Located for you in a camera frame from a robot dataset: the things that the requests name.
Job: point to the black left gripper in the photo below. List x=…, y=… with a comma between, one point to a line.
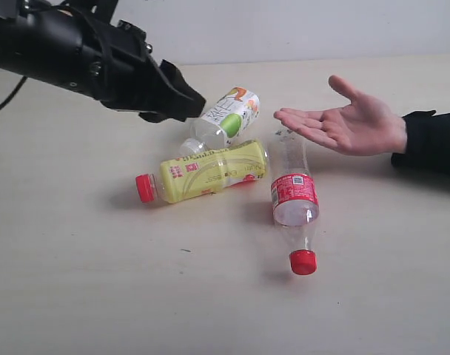
x=119, y=70

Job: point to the yellow bottle red cap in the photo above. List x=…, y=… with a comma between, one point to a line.
x=205, y=173

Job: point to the clear bottle red label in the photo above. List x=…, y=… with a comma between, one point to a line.
x=295, y=206

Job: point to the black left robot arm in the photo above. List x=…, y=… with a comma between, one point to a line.
x=74, y=46

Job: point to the black sleeved forearm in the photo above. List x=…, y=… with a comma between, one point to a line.
x=428, y=143

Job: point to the clear bottle fruit label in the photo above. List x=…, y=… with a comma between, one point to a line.
x=218, y=127

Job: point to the open bare human hand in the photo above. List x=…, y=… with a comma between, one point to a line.
x=364, y=127

